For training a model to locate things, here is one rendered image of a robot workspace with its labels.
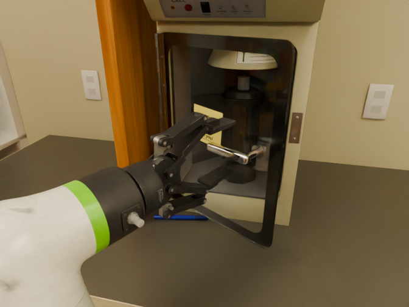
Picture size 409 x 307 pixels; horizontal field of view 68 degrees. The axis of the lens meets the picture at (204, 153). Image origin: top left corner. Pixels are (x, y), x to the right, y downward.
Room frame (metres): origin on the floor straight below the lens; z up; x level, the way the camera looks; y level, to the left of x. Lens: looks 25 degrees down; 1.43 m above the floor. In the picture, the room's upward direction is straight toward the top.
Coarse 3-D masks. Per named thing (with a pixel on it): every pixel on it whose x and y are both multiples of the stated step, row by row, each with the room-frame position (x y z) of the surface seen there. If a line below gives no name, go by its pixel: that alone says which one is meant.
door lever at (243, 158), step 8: (208, 144) 0.51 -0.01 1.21; (216, 144) 0.51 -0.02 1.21; (256, 144) 0.50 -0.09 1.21; (216, 152) 0.50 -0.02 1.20; (224, 152) 0.49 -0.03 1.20; (232, 152) 0.48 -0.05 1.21; (240, 152) 0.47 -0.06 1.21; (248, 152) 0.48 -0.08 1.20; (256, 152) 0.48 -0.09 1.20; (240, 160) 0.46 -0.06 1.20; (248, 160) 0.46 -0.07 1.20
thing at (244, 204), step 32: (192, 64) 0.61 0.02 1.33; (224, 64) 0.55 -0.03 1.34; (256, 64) 0.51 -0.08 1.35; (288, 64) 0.47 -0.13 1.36; (192, 96) 0.61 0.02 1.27; (224, 96) 0.55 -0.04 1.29; (256, 96) 0.51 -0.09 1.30; (288, 96) 0.47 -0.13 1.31; (256, 128) 0.50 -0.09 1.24; (192, 160) 0.61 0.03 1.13; (224, 160) 0.55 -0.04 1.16; (256, 160) 0.50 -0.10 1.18; (224, 192) 0.55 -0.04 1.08; (256, 192) 0.50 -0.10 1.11; (224, 224) 0.55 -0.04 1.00; (256, 224) 0.49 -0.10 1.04
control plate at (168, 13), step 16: (160, 0) 0.62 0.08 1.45; (176, 0) 0.61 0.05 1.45; (192, 0) 0.60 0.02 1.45; (208, 0) 0.60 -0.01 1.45; (224, 0) 0.59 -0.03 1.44; (240, 0) 0.58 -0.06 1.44; (256, 0) 0.58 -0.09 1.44; (176, 16) 0.64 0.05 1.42; (192, 16) 0.63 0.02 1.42; (208, 16) 0.63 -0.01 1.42; (224, 16) 0.62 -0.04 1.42; (240, 16) 0.61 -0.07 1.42; (256, 16) 0.60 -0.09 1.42
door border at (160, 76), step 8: (160, 40) 0.67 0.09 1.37; (160, 48) 0.67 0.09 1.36; (160, 56) 0.67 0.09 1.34; (160, 64) 0.67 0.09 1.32; (160, 72) 0.67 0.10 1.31; (160, 80) 0.67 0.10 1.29; (160, 96) 0.67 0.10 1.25; (160, 104) 0.67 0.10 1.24; (160, 120) 0.67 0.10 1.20; (168, 128) 0.66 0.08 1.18
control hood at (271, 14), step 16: (144, 0) 0.63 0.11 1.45; (272, 0) 0.57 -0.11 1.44; (288, 0) 0.57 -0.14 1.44; (304, 0) 0.56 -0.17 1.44; (320, 0) 0.56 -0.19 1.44; (160, 16) 0.65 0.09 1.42; (272, 16) 0.60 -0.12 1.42; (288, 16) 0.59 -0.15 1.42; (304, 16) 0.59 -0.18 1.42; (320, 16) 0.58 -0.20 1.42
